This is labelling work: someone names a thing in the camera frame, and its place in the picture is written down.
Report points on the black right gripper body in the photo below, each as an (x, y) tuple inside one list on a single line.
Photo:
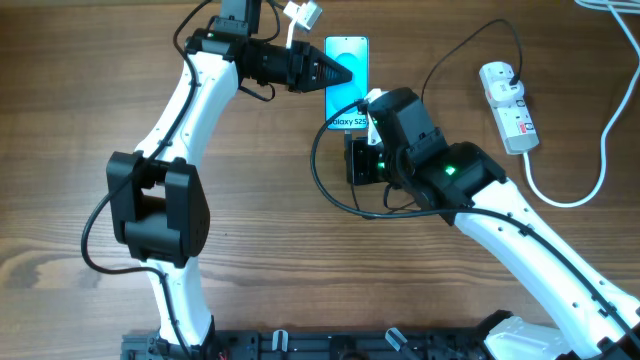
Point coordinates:
[(368, 163)]

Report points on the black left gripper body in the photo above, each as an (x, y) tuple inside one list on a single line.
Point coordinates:
[(279, 65)]

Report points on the blue screen Galaxy smartphone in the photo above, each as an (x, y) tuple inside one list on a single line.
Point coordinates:
[(352, 52)]

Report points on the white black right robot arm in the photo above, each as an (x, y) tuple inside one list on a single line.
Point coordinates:
[(593, 318)]

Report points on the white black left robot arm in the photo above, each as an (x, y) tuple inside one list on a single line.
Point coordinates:
[(155, 195)]

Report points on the white charger plug adapter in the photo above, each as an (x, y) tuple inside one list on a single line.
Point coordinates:
[(502, 93)]

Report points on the white power strip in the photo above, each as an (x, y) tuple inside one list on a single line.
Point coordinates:
[(514, 122)]

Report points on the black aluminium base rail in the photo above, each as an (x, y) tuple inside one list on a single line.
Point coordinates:
[(281, 345)]

